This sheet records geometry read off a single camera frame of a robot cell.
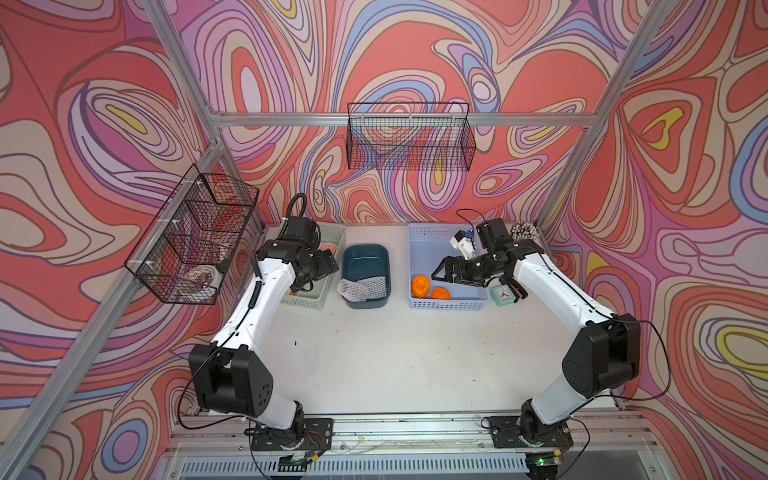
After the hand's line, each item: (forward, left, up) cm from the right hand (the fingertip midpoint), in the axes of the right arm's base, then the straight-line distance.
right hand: (447, 284), depth 82 cm
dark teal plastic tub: (+22, +25, -15) cm, 36 cm away
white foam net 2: (+8, +21, -12) cm, 26 cm away
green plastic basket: (+30, +37, -12) cm, 49 cm away
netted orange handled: (+4, 0, -11) cm, 12 cm away
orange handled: (+8, +6, -12) cm, 15 cm away
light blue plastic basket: (+27, 0, -13) cm, 30 cm away
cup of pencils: (+18, -27, +1) cm, 33 cm away
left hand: (+4, +34, +3) cm, 34 cm away
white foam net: (+3, +27, -6) cm, 28 cm away
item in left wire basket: (-4, +61, +12) cm, 62 cm away
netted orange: (+25, +37, -9) cm, 45 cm away
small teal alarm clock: (+5, -21, -15) cm, 26 cm away
